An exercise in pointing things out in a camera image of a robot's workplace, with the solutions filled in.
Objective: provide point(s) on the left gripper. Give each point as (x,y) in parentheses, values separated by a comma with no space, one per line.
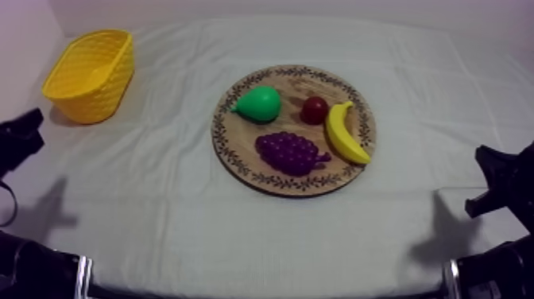
(16,140)

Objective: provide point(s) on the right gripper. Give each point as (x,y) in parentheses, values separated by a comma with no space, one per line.
(507,179)

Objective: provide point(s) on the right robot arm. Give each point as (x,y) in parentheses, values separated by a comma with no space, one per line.
(496,271)

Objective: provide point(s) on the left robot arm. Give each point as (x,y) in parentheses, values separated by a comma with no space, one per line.
(29,271)

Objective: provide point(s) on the yellow plastic basket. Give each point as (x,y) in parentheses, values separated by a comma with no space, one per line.
(89,77)

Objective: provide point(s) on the round wooden board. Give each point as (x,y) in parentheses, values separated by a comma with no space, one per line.
(292,130)

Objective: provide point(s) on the green toy pear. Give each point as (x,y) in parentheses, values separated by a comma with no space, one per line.
(260,103)

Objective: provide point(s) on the silver metal bar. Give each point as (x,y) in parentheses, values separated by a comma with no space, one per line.
(452,279)
(83,277)

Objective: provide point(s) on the yellow toy banana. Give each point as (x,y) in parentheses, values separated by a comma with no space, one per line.
(342,133)

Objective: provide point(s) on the small red fruit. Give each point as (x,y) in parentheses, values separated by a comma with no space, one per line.
(313,110)

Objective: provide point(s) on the purple toy grapes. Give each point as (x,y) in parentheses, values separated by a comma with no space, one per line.
(288,152)

